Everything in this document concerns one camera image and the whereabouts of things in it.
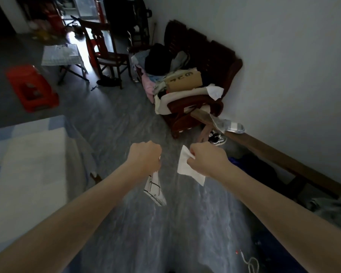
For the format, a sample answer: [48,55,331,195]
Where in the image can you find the pink blanket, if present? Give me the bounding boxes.
[141,72,160,104]

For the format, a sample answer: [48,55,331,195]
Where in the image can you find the person's left forearm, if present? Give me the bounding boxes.
[0,165,148,273]

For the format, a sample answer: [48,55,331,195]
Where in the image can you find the brown printed cushion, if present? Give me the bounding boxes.
[164,68,203,93]

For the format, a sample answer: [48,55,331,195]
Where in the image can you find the plain white cloth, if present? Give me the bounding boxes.
[177,144,206,187]

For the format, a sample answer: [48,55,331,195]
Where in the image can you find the person's right forearm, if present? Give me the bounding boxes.
[216,165,341,273]

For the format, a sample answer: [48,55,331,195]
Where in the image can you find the blue beige plaid tablecloth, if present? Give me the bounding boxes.
[0,115,99,253]

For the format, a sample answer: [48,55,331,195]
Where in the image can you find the dark sofa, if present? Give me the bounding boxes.
[130,19,244,140]

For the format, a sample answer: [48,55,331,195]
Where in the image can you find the person's left hand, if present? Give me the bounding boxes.
[126,140,163,177]

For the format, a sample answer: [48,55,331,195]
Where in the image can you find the wooden bench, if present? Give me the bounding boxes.
[190,108,341,199]

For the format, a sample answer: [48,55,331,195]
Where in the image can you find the red upright cylinder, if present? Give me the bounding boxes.
[92,0,107,23]

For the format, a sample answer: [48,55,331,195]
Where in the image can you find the black white sneakers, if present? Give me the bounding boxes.
[209,132,228,146]

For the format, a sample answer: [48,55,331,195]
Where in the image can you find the white pillow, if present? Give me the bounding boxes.
[154,84,225,116]

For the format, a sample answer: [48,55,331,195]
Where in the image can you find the white black-checked cloth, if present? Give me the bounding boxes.
[143,169,167,207]

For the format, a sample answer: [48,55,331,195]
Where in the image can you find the black shoes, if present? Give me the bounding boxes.
[91,76,122,91]

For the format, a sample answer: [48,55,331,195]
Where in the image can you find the white folded fabric item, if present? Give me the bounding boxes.
[209,113,246,135]

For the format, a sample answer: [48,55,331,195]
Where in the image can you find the white cord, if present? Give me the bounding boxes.
[238,248,261,273]

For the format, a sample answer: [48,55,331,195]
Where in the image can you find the brown carved wooden chair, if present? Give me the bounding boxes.
[71,15,133,90]

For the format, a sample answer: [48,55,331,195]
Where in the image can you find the person's right hand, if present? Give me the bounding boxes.
[186,142,235,179]

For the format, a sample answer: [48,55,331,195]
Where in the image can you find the dark blue suitcase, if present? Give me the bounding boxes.
[253,224,310,273]

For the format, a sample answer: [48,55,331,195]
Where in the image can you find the folding table with checked cover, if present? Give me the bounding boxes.
[41,44,90,86]

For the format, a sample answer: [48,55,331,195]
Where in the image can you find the black garment pile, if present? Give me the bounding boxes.
[144,43,174,76]

